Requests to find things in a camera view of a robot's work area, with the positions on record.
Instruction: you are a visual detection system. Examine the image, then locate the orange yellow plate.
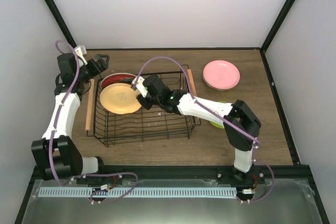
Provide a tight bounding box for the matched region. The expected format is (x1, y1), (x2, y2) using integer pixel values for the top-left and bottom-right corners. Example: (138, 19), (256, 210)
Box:
(99, 83), (142, 114)

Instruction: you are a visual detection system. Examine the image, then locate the black rimmed striped plate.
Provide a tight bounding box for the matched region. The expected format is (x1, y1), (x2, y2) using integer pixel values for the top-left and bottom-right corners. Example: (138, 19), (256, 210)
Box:
(100, 73), (136, 89)

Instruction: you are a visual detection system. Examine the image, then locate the green small plate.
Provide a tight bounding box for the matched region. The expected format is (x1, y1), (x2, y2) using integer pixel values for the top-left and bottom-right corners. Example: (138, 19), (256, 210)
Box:
(209, 101), (226, 129)

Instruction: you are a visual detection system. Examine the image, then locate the pink bear plate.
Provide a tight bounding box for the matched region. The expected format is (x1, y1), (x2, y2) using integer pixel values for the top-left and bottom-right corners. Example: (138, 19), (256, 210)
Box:
(203, 60), (240, 88)

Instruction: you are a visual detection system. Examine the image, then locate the light blue flower plate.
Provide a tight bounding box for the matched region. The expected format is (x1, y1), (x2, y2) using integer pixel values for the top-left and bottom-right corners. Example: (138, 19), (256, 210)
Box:
(203, 79), (238, 91)

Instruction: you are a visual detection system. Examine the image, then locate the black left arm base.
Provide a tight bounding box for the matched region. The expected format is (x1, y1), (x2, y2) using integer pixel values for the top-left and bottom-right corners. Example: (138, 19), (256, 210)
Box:
(73, 174), (123, 191)

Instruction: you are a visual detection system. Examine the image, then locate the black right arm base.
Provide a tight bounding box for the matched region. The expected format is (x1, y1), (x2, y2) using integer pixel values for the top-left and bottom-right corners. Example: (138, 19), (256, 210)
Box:
(216, 165), (265, 186)

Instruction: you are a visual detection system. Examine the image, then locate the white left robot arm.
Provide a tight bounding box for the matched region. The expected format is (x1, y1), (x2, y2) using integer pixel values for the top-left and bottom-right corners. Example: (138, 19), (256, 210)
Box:
(31, 53), (110, 184)

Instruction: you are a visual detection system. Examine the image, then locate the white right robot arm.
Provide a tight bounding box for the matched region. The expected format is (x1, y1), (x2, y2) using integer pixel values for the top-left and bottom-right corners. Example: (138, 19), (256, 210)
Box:
(132, 74), (261, 184)

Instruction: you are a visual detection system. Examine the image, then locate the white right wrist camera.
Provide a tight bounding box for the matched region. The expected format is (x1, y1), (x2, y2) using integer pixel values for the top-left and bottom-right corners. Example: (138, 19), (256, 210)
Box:
(134, 77), (148, 98)

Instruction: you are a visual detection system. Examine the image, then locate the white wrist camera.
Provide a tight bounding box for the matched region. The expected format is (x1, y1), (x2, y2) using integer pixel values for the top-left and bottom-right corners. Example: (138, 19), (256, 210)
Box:
(134, 77), (148, 98)
(75, 45), (87, 66)

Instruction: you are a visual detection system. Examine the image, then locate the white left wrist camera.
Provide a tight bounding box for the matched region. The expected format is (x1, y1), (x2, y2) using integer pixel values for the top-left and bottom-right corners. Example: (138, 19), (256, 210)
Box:
(75, 45), (87, 66)

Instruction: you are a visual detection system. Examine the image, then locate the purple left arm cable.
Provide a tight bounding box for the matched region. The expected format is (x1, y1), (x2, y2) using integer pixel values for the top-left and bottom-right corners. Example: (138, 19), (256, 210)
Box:
(49, 39), (139, 204)

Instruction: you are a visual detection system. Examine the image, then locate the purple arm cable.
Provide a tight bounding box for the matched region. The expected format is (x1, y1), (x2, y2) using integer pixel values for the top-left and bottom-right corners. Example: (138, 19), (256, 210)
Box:
(49, 39), (139, 204)
(131, 56), (275, 205)

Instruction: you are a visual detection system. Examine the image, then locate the black wire dish rack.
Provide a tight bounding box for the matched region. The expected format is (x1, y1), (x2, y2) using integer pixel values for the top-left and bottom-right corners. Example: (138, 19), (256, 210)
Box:
(86, 78), (201, 147)

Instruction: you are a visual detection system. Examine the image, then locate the right wooden rack handle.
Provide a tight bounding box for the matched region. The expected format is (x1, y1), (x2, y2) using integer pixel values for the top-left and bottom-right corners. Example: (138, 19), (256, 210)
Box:
(187, 69), (197, 96)

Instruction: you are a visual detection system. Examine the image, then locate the wooden rack handle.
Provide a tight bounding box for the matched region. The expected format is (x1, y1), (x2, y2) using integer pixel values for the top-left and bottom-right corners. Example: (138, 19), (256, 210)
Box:
(85, 79), (95, 131)
(187, 69), (197, 96)

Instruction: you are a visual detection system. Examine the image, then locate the left wooden rack handle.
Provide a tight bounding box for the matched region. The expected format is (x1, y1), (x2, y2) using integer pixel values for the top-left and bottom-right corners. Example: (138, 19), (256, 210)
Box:
(85, 79), (95, 131)

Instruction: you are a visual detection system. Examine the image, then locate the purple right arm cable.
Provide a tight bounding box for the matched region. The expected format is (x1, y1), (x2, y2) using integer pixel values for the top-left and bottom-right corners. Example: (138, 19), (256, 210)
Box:
(131, 56), (275, 205)

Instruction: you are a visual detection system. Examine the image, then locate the light blue slotted cable duct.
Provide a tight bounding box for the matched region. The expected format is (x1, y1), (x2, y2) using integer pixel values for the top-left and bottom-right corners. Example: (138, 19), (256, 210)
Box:
(38, 187), (237, 199)

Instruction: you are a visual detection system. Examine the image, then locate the black aluminium frame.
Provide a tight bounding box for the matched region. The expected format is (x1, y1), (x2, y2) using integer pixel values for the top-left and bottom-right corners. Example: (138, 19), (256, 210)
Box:
(14, 0), (330, 223)

